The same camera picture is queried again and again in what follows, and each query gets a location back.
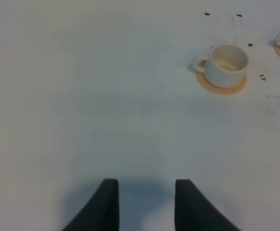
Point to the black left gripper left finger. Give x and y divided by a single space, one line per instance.
101 212

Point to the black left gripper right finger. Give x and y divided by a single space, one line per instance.
194 212

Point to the orange coaster near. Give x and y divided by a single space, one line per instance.
221 91

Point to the white teacup near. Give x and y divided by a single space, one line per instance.
224 67

